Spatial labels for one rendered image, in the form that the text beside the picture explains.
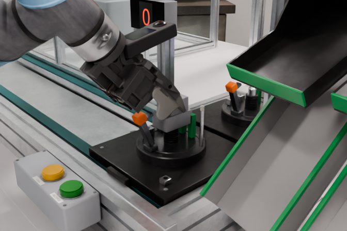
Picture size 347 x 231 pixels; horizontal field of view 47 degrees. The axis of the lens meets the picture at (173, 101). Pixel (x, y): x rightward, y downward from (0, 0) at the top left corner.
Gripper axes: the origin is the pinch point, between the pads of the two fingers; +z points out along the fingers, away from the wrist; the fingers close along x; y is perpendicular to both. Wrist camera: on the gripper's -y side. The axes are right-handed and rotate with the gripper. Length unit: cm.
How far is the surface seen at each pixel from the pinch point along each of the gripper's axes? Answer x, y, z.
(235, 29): -273, -211, 288
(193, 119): 2.0, 0.2, 5.5
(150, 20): -17.4, -14.5, -3.4
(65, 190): -1.1, 24.3, -8.2
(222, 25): -202, -152, 195
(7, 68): -96, 9, 13
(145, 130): 0.6, 8.0, -2.4
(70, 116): -40.3, 11.9, 10.2
